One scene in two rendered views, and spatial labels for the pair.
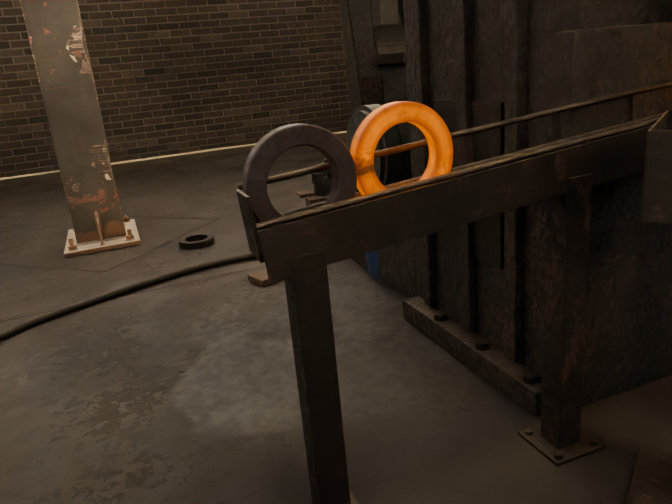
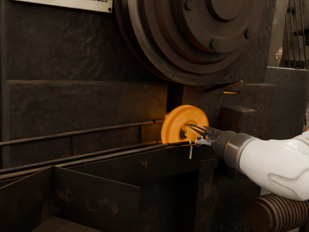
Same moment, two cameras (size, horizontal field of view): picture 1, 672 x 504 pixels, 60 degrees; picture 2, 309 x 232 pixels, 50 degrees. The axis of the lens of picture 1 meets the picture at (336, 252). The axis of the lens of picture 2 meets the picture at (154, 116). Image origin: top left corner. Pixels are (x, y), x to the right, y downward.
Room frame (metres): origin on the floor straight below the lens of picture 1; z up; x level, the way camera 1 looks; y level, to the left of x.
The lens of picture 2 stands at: (0.38, -0.67, 0.97)
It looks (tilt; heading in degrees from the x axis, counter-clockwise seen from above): 11 degrees down; 347
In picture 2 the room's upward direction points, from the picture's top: 4 degrees clockwise
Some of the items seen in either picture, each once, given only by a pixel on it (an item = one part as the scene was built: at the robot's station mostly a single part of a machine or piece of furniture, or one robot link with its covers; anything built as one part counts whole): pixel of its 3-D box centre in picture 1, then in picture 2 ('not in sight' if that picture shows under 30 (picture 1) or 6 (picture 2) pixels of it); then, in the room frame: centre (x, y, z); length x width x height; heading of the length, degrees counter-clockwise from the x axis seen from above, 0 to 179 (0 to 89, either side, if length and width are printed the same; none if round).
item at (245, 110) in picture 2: not in sight; (235, 142); (1.39, -1.19, 0.68); 0.11 x 0.08 x 0.24; 20
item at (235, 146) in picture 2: not in sight; (243, 152); (1.08, -1.06, 0.74); 0.09 x 0.06 x 0.09; 110
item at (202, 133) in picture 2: not in sight; (202, 135); (1.21, -1.00, 0.75); 0.11 x 0.01 x 0.04; 21
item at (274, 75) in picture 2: not in sight; (277, 107); (3.63, -2.79, 0.45); 0.59 x 0.59 x 0.89
